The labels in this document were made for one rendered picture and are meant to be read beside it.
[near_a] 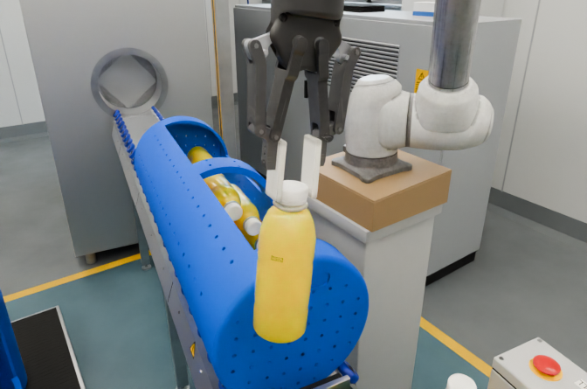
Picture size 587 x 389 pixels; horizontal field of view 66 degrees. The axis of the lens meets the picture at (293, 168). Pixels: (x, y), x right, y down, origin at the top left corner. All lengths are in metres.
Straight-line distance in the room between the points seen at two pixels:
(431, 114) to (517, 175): 2.49
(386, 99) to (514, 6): 2.39
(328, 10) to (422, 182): 0.91
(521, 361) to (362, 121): 0.73
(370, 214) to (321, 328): 0.49
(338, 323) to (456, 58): 0.68
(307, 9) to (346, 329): 0.56
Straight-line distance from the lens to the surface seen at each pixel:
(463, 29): 1.13
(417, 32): 2.37
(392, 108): 1.26
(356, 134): 1.29
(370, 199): 1.20
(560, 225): 3.62
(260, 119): 0.47
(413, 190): 1.30
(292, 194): 0.50
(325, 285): 0.75
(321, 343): 0.82
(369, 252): 1.31
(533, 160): 3.59
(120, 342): 2.49
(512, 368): 0.79
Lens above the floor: 1.62
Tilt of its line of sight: 23 degrees down
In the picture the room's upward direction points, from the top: straight up
